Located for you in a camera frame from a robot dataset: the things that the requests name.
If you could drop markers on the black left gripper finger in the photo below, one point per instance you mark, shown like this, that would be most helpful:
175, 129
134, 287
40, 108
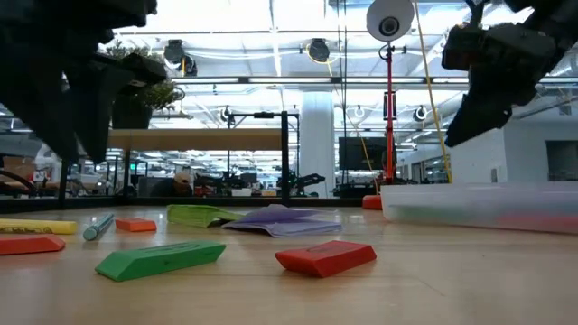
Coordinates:
36, 99
101, 108

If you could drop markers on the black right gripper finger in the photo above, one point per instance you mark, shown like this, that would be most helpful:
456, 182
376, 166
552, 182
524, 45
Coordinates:
483, 119

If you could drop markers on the teal pen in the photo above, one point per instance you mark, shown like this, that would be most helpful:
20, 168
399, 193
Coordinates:
97, 228

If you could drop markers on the orange eraser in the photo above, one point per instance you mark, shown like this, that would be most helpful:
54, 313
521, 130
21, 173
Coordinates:
27, 244
135, 225

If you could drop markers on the yellow highlighter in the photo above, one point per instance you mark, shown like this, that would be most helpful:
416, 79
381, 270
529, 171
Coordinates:
36, 225

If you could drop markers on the green sticky note pad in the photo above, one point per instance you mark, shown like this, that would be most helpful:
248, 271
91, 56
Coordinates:
194, 214

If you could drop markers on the green eraser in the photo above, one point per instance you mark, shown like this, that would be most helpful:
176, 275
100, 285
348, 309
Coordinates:
158, 259

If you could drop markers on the red eraser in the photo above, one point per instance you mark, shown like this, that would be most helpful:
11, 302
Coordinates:
325, 257

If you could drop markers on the purple sticky note pad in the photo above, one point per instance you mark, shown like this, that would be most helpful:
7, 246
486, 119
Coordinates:
280, 221

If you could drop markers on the black background robot arm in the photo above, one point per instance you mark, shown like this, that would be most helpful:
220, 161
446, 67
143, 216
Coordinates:
307, 180

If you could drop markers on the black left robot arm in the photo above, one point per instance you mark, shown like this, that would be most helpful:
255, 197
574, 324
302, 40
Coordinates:
68, 11

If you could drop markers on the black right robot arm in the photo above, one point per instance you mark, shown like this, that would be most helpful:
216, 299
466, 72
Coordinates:
564, 18

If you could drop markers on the green potted plant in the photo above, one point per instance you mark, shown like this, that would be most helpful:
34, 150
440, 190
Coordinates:
135, 115

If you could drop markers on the clear plastic box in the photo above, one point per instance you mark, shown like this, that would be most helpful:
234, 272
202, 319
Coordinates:
451, 198

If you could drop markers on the red desk lamp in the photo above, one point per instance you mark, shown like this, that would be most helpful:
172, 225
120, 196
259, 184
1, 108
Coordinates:
389, 135

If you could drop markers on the wooden shelf with black legs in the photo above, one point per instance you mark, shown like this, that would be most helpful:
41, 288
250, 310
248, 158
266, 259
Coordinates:
203, 139

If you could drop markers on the person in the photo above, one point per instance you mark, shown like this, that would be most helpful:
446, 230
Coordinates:
183, 179

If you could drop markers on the black monitor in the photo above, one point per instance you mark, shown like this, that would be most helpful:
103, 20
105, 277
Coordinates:
361, 153

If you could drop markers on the white building column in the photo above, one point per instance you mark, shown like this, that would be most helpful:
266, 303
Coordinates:
316, 135

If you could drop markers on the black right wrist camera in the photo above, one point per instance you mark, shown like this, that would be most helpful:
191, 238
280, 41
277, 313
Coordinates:
460, 47

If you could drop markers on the black aluminium table frame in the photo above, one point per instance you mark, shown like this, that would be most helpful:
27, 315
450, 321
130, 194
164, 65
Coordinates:
180, 201

